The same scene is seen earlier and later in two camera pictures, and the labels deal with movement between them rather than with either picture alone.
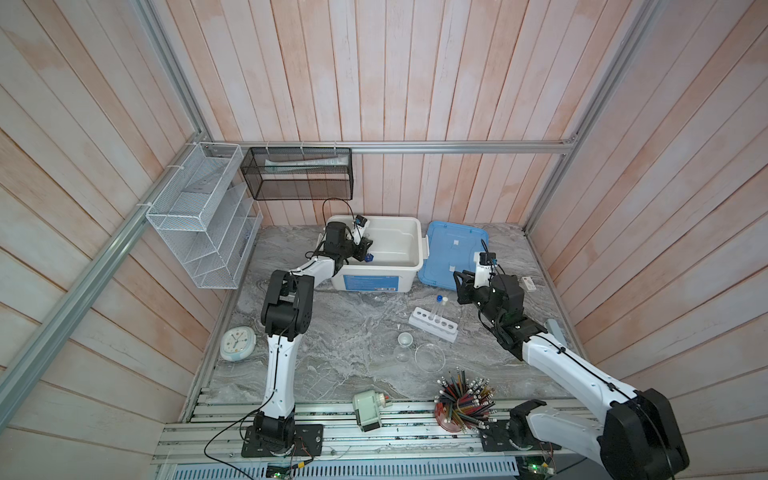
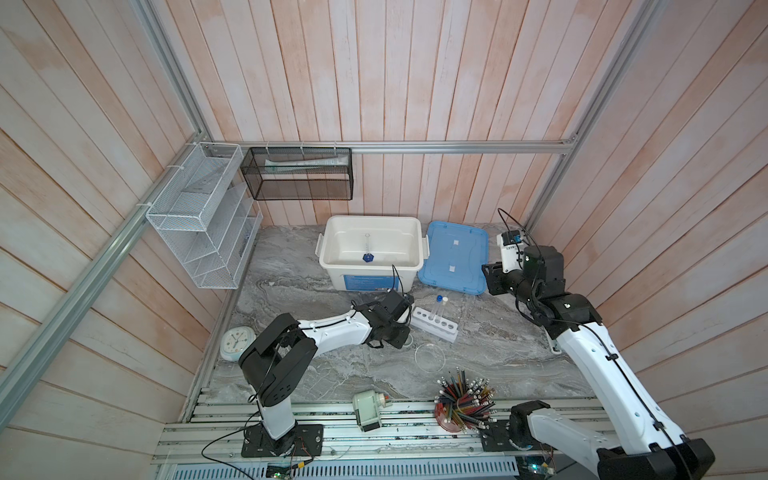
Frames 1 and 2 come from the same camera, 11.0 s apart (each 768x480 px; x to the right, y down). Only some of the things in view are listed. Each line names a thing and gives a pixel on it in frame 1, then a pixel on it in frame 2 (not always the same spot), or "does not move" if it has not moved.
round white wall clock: (237, 343) does not move
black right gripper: (464, 290) → (493, 275)
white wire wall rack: (203, 209) does not move
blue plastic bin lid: (452, 249) does not move
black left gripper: (362, 248) → (400, 339)
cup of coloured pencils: (464, 404) does not move
